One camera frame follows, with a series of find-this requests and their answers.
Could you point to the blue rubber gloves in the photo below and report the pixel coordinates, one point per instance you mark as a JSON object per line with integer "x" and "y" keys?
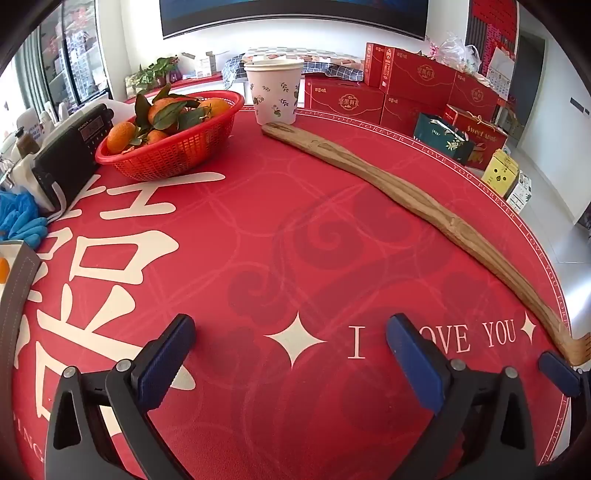
{"x": 18, "y": 217}

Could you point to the glass door cabinet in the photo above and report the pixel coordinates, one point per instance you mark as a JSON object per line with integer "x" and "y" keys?
{"x": 78, "y": 50}

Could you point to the wall television screen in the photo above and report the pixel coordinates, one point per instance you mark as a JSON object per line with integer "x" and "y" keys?
{"x": 295, "y": 18}

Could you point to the white bottle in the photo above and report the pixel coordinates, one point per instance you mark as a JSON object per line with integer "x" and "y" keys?
{"x": 48, "y": 115}

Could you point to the yellow carton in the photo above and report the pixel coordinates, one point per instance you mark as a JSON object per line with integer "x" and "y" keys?
{"x": 501, "y": 173}

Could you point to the white printed carton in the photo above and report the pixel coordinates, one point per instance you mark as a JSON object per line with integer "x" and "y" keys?
{"x": 521, "y": 191}

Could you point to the checkered cloth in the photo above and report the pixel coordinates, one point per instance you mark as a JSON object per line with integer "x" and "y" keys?
{"x": 323, "y": 62}

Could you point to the red plastic basket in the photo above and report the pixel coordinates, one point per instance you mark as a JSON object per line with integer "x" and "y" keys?
{"x": 175, "y": 157}

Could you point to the red gift box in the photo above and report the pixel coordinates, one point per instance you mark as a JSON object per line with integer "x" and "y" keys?
{"x": 420, "y": 76}
{"x": 344, "y": 101}
{"x": 401, "y": 117}
{"x": 475, "y": 94}
{"x": 373, "y": 64}

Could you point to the red wall decoration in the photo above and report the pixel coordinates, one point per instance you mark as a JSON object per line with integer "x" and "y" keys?
{"x": 494, "y": 18}

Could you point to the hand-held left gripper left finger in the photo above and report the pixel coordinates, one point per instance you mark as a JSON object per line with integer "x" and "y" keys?
{"x": 168, "y": 360}

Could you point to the small white cartons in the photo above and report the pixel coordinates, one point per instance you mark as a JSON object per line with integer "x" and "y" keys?
{"x": 205, "y": 64}

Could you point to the clear plastic bag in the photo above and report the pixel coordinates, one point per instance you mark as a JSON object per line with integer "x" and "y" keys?
{"x": 455, "y": 53}

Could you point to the white desk calendar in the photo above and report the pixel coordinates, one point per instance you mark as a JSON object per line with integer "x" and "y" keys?
{"x": 501, "y": 69}

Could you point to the black portable radio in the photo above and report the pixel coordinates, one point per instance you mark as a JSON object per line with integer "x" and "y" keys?
{"x": 69, "y": 152}

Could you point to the white box with tap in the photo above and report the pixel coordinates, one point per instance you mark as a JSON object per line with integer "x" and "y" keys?
{"x": 21, "y": 173}

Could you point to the floral paper cup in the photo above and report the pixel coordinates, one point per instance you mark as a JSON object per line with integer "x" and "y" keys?
{"x": 272, "y": 97}

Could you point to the dark green gift bag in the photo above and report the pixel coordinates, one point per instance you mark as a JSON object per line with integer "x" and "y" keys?
{"x": 438, "y": 136}

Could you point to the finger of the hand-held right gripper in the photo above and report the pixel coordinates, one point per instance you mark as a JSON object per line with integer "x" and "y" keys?
{"x": 558, "y": 371}

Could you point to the red gift bag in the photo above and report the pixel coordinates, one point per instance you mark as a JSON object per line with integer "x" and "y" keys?
{"x": 485, "y": 138}

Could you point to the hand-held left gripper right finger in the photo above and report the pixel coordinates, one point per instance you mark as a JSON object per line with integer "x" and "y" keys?
{"x": 413, "y": 364}

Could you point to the long wooden back scratcher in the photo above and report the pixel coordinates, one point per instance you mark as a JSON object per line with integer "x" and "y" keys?
{"x": 455, "y": 228}

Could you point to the red printed tablecloth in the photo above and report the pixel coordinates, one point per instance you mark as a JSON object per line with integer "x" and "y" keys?
{"x": 277, "y": 254}

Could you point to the green potted plant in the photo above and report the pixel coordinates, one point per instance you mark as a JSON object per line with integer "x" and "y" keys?
{"x": 154, "y": 69}

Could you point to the leafy tangerine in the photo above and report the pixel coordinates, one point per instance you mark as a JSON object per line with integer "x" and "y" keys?
{"x": 156, "y": 137}
{"x": 121, "y": 136}
{"x": 159, "y": 107}
{"x": 214, "y": 107}

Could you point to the grey cardboard tray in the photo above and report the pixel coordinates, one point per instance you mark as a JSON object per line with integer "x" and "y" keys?
{"x": 16, "y": 295}

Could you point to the brown bottle with black cap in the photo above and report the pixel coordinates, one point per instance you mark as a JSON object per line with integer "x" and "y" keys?
{"x": 25, "y": 143}

